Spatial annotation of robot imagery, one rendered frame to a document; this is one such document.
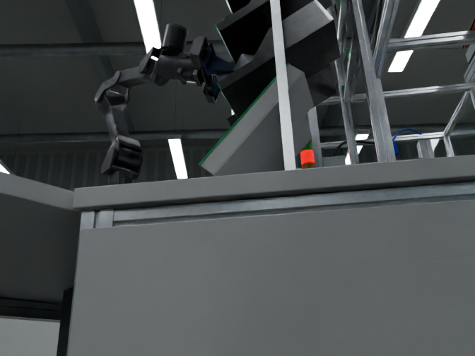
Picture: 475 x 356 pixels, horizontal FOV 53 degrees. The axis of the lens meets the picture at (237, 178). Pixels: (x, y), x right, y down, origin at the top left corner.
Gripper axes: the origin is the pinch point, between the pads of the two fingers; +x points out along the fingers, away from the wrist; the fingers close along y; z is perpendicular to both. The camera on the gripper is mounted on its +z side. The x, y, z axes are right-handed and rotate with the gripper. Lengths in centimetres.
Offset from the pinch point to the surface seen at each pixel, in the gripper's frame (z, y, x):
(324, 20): 8.2, -11.3, 21.8
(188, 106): 376, 641, -303
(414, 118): 504, 783, 114
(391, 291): -51, -33, 40
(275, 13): 7.7, -12.9, 11.4
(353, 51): 9.2, -1.0, 28.2
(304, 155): 11, 57, 14
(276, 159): -14.9, 11.3, 14.6
